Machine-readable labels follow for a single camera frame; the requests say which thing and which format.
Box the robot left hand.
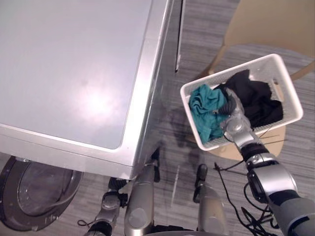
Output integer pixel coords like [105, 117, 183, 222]
[108, 177, 128, 192]

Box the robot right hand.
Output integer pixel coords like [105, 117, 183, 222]
[213, 88, 245, 116]

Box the teal cloth garment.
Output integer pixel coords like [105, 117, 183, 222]
[189, 84, 227, 146]

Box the white plastic laundry basket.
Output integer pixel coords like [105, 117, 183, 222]
[180, 53, 304, 151]

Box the round washing machine door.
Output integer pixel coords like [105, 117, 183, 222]
[0, 155, 83, 232]

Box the silver washing machine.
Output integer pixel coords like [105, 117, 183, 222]
[0, 0, 183, 180]

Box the black cloth garment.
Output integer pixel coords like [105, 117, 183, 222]
[213, 69, 284, 128]

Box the robot left leg silver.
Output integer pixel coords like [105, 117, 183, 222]
[124, 164, 158, 236]

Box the robot leg silver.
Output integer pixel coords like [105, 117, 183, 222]
[196, 184, 227, 233]
[124, 164, 158, 236]

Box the robot left foot dark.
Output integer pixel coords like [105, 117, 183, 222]
[150, 147, 161, 183]

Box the robot foot dark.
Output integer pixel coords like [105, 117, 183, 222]
[150, 147, 161, 183]
[192, 164, 209, 203]

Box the robot dark waist body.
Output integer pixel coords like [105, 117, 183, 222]
[147, 224, 199, 236]

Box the robot right foot dark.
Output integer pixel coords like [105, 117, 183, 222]
[192, 164, 209, 203]

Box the dark thin panel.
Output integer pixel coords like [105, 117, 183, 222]
[174, 0, 186, 74]

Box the beige wooden chair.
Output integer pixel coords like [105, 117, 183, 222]
[196, 0, 315, 162]

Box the robot right leg silver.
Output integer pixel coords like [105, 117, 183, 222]
[196, 184, 227, 233]

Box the thin black cable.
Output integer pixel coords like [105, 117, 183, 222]
[255, 124, 287, 145]

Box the black floor cable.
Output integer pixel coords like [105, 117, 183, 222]
[213, 161, 281, 236]

